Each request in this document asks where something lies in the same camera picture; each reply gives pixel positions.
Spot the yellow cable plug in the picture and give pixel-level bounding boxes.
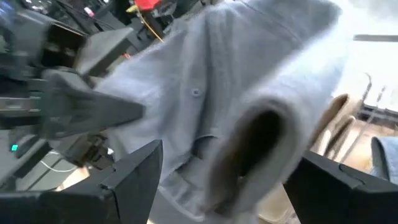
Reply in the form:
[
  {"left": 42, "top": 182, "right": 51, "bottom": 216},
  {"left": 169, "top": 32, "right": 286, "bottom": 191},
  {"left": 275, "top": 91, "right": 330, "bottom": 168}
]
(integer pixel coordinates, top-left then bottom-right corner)
[{"left": 126, "top": 4, "right": 165, "bottom": 43}]

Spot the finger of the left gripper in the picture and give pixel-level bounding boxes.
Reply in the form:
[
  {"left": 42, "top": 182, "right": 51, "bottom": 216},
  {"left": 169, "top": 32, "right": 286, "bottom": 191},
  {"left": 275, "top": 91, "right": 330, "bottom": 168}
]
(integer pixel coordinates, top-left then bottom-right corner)
[
  {"left": 41, "top": 68, "right": 146, "bottom": 140},
  {"left": 73, "top": 26, "right": 136, "bottom": 78}
]

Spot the blue denim cap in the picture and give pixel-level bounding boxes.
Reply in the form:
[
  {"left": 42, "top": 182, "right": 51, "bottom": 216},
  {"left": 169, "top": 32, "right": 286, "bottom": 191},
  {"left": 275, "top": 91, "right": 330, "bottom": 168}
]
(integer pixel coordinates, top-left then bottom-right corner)
[
  {"left": 370, "top": 136, "right": 398, "bottom": 184},
  {"left": 93, "top": 0, "right": 355, "bottom": 224}
]

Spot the red object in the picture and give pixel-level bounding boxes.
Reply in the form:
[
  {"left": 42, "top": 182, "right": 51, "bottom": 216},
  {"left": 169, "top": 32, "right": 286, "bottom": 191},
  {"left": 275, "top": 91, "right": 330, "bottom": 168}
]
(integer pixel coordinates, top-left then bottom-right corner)
[{"left": 135, "top": 0, "right": 162, "bottom": 12}]

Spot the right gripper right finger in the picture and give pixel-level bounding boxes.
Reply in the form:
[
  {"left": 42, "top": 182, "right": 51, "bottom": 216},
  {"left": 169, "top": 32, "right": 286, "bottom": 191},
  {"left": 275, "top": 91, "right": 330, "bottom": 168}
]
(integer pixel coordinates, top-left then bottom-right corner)
[{"left": 282, "top": 151, "right": 398, "bottom": 224}]

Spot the white cable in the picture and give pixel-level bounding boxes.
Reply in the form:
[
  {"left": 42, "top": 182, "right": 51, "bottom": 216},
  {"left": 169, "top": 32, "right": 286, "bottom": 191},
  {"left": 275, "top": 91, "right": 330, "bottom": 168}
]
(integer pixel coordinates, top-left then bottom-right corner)
[{"left": 40, "top": 159, "right": 77, "bottom": 174}]

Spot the black aluminium table frame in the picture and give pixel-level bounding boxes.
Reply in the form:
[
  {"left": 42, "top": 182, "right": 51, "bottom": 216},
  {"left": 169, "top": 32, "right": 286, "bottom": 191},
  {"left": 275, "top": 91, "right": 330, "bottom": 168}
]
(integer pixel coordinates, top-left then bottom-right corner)
[{"left": 357, "top": 104, "right": 398, "bottom": 127}]

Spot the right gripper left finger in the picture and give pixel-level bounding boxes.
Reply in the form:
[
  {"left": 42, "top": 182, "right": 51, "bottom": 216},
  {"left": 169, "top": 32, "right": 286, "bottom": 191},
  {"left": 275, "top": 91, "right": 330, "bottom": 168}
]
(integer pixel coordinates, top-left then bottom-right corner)
[{"left": 0, "top": 139, "right": 164, "bottom": 224}]

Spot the tan cotton cap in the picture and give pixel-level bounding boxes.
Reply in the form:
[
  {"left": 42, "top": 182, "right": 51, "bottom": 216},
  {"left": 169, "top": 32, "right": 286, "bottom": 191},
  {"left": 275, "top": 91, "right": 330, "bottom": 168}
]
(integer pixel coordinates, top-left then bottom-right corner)
[
  {"left": 309, "top": 93, "right": 351, "bottom": 147},
  {"left": 323, "top": 115, "right": 357, "bottom": 158}
]

